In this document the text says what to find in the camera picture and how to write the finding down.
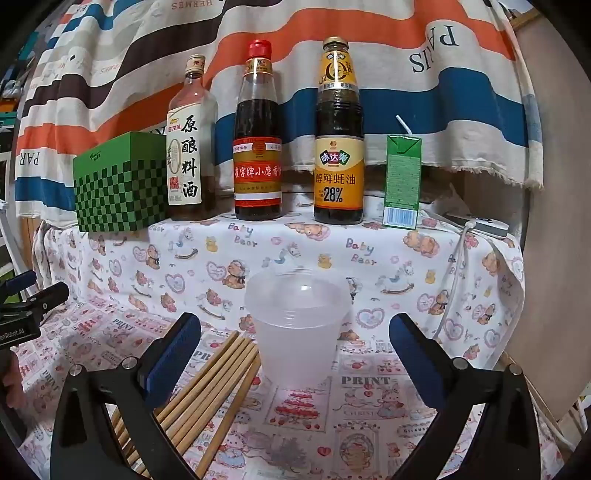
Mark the red-capped dark oil bottle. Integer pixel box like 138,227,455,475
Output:
233,39,283,221

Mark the striped cloth backdrop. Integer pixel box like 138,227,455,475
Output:
14,0,546,227

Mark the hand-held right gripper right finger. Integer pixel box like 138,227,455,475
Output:
389,312,542,480

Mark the brown wooden board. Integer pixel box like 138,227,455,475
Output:
462,9,591,370

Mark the bunch of wooden chopsticks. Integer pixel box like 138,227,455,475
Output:
108,330,263,478

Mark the white power strip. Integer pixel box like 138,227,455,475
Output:
445,213,509,238

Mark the yellow-label dark sauce bottle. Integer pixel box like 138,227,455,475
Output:
314,37,365,225

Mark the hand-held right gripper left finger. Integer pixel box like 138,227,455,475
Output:
50,312,202,480

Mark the clear white-label wine bottle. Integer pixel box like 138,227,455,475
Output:
166,55,219,221

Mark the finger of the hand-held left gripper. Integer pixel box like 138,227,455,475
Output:
25,281,70,317
0,270,38,302

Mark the green checkered box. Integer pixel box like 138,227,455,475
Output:
73,131,169,233

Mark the translucent plastic cup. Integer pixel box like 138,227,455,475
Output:
244,268,352,387

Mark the white power cable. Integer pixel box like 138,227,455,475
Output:
438,220,476,344

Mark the bear print tablecloth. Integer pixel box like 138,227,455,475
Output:
9,185,573,480

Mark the person's left hand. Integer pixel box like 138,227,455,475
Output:
0,352,24,416

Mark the green drink carton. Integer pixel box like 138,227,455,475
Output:
382,134,423,229

